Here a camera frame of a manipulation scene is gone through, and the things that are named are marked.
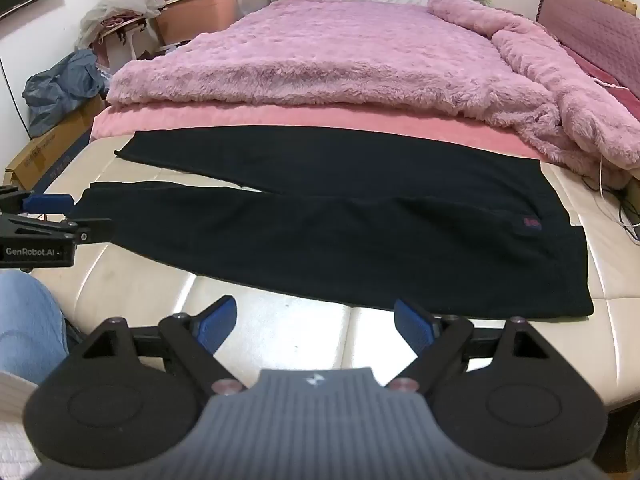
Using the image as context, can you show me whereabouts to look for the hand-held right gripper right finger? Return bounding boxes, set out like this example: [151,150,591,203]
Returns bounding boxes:
[390,299,554,397]

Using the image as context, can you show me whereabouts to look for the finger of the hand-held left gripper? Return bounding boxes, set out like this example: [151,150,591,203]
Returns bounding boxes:
[0,212,114,247]
[0,185,74,215]

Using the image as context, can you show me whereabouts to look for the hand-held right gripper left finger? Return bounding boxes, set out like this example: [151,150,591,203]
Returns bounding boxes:
[79,295,242,397]

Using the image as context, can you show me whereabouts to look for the black pants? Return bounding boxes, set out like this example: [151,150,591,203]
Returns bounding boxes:
[65,130,596,320]

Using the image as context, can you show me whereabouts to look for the cardboard box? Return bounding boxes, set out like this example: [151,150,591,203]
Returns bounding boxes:
[4,95,108,196]

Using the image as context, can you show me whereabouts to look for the person's leg in blue jeans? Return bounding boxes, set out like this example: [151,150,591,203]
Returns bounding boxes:
[0,272,68,386]

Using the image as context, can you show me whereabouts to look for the blue-grey plastic bag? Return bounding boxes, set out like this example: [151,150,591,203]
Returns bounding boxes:
[22,50,110,138]

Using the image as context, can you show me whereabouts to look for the white quilted cloth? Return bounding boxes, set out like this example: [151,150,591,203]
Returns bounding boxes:
[0,372,41,480]

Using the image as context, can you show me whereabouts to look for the white metal rack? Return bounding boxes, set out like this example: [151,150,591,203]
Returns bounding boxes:
[97,12,166,73]

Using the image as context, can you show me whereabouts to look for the pink bed sheet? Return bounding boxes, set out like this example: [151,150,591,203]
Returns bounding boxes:
[90,102,546,161]

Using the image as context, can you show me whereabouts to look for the grey translucent plastic bag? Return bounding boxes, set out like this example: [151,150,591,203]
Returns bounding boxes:
[80,0,166,51]

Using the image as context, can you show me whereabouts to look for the pink fluffy blanket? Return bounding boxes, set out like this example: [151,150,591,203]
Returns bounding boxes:
[106,0,640,181]

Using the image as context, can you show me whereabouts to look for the purple quilted pillow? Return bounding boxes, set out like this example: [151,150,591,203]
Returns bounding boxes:
[536,0,640,91]

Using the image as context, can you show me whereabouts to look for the white cable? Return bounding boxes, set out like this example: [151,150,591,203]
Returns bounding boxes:
[595,152,640,241]

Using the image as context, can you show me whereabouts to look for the black cable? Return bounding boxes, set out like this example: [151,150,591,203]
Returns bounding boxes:
[615,187,640,241]

